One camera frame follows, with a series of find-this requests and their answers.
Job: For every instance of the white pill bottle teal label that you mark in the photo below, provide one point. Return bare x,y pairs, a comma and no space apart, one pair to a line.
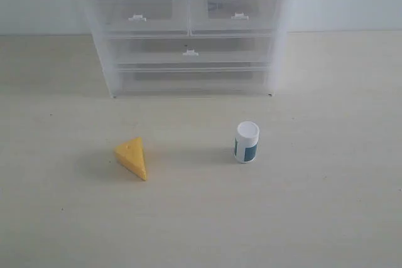
246,141

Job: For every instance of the yellow cheese wedge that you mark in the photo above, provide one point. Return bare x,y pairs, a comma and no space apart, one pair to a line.
130,154

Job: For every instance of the bottom wide clear drawer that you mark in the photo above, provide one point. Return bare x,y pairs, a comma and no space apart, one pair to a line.
172,77

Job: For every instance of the wide clear drawer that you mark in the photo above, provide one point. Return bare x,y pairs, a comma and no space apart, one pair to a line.
172,77
190,50

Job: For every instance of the middle wide clear drawer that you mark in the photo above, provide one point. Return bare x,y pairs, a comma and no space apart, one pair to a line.
190,50

